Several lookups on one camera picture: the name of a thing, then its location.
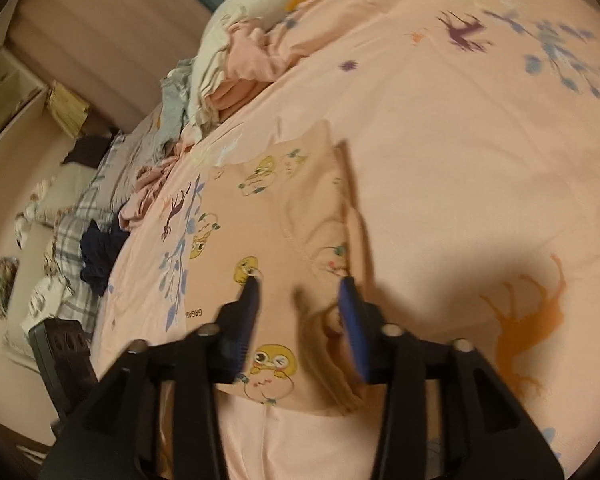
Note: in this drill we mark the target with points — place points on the small pink crumpled garment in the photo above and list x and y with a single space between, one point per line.
140 200

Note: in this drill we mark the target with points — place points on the grey crumpled garment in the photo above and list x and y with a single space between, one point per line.
175 105

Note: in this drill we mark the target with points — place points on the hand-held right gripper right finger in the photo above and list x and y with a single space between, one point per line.
353 332

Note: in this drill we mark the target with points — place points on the grey plaid blanket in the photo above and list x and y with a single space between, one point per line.
95 195

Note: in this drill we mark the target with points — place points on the yellow striped cloth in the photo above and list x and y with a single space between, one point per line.
67 110

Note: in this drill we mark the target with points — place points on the dark brown cloth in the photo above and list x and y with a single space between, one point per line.
90 149

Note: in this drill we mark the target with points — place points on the pink animal print bedsheet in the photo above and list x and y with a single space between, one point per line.
455 160

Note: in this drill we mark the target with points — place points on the floral patterned cushion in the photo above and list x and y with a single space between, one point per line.
5 285

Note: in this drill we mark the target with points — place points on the navy crumpled garment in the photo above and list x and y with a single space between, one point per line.
100 255

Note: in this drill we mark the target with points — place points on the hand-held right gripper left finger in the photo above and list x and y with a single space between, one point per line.
247 310

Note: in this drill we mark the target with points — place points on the beige pillow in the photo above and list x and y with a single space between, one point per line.
65 190

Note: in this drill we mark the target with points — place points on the beige cardboard box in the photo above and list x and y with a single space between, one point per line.
5 95

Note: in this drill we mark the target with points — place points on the pink cartoon print pants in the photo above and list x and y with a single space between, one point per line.
280 210

